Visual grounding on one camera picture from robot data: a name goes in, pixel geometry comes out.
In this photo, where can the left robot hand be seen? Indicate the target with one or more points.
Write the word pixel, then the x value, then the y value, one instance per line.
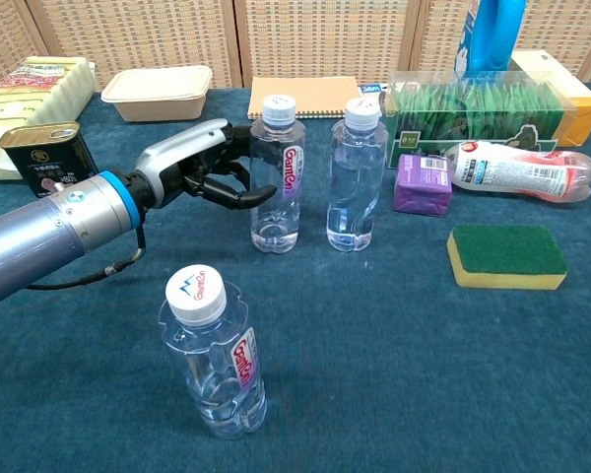
pixel 177 153

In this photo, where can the clear Ganten water bottle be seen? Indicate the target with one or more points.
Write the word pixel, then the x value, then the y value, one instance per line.
pixel 212 355
pixel 276 222

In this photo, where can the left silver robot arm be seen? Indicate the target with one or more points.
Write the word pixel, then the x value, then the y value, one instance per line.
pixel 54 231

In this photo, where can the beige takeaway food box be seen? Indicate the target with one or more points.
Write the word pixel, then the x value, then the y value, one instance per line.
pixel 157 96

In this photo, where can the black luncheon meat can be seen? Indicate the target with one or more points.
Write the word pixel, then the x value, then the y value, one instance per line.
pixel 49 153

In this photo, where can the brown spiral notebook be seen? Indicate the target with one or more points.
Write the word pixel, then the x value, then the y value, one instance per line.
pixel 320 96

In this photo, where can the yellow sponge multipack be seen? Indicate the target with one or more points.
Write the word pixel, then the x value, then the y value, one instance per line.
pixel 29 93

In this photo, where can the woven folding screen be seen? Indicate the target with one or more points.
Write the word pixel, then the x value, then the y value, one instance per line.
pixel 325 39

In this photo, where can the teal table cloth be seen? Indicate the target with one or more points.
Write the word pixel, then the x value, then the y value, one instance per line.
pixel 325 320

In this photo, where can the purple wrapped packet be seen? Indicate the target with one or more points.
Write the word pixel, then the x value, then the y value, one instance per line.
pixel 421 187

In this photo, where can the clear box of green sachets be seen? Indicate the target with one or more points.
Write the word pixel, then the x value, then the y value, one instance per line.
pixel 473 113

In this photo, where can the blue pump dispenser bottle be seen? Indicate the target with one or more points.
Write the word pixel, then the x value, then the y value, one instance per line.
pixel 492 34

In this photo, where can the lying bottle, red white label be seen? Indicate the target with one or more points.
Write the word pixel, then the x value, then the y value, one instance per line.
pixel 517 170

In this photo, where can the green and yellow sponge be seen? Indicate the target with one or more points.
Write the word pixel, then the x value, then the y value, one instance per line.
pixel 507 251

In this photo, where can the cream and orange carton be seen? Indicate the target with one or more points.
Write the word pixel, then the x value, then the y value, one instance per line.
pixel 571 93

